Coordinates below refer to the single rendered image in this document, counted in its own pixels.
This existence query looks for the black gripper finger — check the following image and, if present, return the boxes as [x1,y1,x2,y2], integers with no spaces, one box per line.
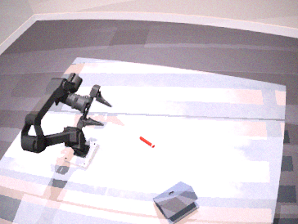
[84,117,104,128]
[95,90,112,107]

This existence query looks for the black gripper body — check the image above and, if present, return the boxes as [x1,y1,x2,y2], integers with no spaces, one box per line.
[70,84,101,130]

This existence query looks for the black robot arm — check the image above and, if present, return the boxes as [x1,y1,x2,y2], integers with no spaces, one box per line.
[20,73,90,159]

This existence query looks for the grey flat panel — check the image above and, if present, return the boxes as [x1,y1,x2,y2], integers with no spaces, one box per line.
[153,181,200,224]

